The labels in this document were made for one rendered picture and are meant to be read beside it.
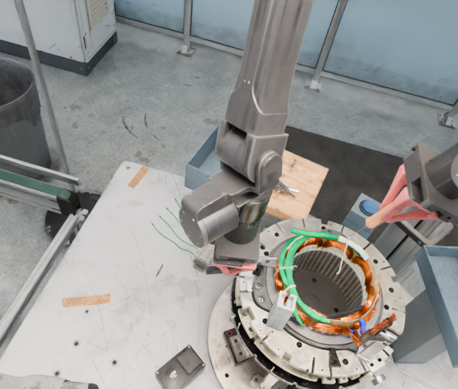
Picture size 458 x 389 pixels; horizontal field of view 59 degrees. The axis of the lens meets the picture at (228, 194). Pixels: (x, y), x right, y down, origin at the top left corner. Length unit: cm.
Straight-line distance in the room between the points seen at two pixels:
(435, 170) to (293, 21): 25
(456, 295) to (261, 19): 76
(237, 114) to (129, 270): 72
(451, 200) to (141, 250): 82
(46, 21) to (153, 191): 187
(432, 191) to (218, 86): 253
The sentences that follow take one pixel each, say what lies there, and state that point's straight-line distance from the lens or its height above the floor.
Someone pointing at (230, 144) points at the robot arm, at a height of 143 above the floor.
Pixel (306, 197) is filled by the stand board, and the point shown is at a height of 106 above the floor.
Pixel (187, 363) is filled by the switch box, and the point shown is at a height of 84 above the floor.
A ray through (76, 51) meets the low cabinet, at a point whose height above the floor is 19.
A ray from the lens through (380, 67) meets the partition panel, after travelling 309.
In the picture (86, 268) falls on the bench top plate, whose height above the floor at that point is 78.
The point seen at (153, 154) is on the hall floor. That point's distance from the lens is 244.
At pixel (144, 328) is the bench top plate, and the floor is 78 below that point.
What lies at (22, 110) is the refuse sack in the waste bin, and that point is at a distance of 204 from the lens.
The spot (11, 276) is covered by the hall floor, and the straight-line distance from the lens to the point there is 211.
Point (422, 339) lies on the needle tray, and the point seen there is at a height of 93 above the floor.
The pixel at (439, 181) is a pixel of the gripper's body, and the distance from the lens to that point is 55.
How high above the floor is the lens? 178
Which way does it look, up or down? 51 degrees down
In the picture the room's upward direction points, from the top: 11 degrees clockwise
